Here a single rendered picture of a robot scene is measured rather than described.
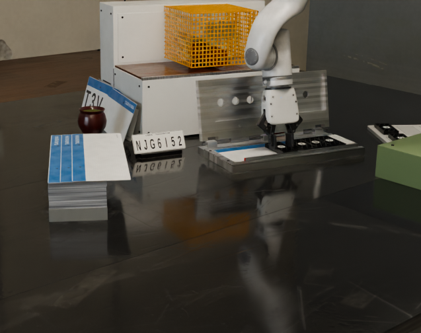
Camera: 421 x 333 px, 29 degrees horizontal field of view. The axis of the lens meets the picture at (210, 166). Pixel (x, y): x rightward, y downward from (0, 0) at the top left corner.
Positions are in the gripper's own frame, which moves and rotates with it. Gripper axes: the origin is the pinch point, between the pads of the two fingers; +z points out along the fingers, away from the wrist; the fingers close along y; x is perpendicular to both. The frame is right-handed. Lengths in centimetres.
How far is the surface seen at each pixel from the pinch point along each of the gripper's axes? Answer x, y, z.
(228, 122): 10.3, -11.1, -6.3
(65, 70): 145, -15, -26
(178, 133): 16.7, -24.1, -4.3
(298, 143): 0.8, 6.2, 1.3
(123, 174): -24, -58, 0
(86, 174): -21, -65, 0
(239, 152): 3.0, -12.1, 2.0
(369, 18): 185, 179, -43
